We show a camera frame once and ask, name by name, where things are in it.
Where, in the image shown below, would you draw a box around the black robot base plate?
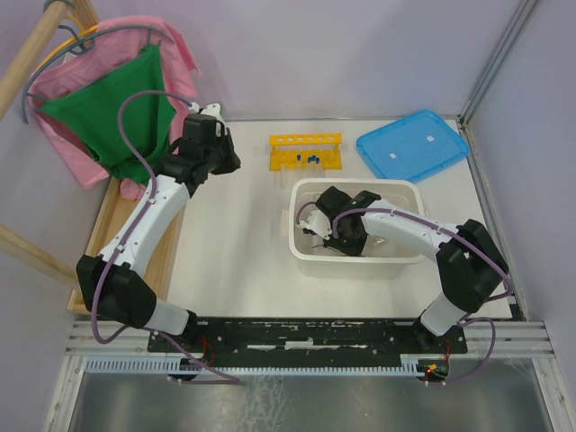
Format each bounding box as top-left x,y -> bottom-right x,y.
174,317 -> 468,369

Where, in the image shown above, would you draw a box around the yellow clothes hanger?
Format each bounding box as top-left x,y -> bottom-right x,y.
34,14 -> 98,72

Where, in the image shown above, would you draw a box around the blue plastic bin lid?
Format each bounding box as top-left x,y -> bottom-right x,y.
355,110 -> 469,184

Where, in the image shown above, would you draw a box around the grey clothes hanger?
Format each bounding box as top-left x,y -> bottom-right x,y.
20,24 -> 174,124

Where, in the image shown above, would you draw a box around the yellow test tube rack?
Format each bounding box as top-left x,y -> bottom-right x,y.
269,132 -> 342,172

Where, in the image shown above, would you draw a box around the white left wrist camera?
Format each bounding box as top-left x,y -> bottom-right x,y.
188,102 -> 225,137

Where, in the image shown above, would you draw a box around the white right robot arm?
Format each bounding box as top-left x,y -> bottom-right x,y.
298,186 -> 511,352

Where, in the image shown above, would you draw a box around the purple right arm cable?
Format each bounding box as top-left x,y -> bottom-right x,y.
296,200 -> 514,384

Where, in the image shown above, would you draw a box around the white plastic storage bin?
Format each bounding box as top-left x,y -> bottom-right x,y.
284,178 -> 424,279

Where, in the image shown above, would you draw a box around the grey slotted cable duct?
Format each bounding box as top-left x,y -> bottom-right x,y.
85,355 -> 423,377

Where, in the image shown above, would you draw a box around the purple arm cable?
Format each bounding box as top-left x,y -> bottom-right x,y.
296,200 -> 514,384
91,91 -> 247,386

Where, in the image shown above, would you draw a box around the green shirt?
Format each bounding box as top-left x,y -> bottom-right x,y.
38,45 -> 176,188

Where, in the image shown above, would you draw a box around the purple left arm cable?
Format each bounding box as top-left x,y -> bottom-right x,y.
91,91 -> 247,386

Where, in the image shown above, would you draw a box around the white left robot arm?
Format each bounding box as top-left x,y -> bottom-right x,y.
76,103 -> 241,351

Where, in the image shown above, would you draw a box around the pink shirt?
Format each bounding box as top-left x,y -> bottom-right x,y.
26,15 -> 197,200

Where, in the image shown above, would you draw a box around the small green circuit board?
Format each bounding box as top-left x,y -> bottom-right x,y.
426,362 -> 449,379

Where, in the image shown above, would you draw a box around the aluminium frame post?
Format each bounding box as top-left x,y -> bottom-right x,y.
457,0 -> 541,131

